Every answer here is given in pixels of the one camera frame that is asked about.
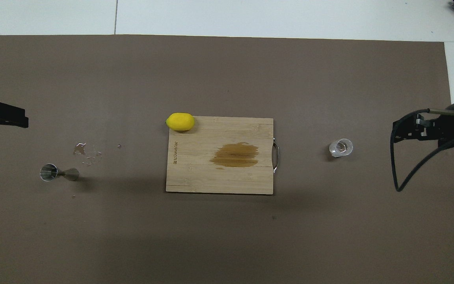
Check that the brown table mat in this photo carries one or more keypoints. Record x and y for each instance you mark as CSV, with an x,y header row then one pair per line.
x,y
227,236

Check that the yellow lemon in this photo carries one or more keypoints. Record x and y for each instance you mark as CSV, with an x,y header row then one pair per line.
x,y
180,122

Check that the clear water spill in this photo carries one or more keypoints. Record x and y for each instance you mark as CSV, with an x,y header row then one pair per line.
x,y
80,149

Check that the steel double jigger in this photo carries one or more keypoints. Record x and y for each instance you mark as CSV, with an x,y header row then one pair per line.
x,y
49,172

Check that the clear glass cup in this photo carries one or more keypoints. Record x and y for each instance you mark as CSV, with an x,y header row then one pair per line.
x,y
341,148

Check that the wooden cutting board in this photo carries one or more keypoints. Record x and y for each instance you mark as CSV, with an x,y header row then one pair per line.
x,y
211,177

